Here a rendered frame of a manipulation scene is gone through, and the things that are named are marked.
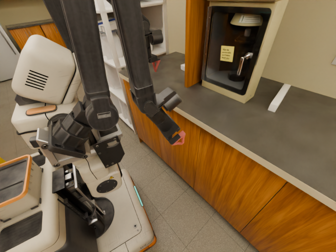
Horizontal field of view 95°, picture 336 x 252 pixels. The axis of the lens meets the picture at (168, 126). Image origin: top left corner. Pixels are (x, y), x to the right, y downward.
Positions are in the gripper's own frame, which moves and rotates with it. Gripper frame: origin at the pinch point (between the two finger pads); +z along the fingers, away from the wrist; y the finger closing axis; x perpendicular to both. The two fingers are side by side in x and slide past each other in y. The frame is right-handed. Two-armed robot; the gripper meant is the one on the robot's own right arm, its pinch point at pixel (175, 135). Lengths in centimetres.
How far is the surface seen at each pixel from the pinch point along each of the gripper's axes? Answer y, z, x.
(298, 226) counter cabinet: -49, 46, -14
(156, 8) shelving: 143, 1, -71
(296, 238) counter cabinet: -52, 55, -11
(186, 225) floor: -10, 90, 43
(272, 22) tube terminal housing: 6, -7, -62
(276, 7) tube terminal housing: 6, -12, -63
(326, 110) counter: -22, 41, -69
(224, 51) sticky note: 23, 2, -49
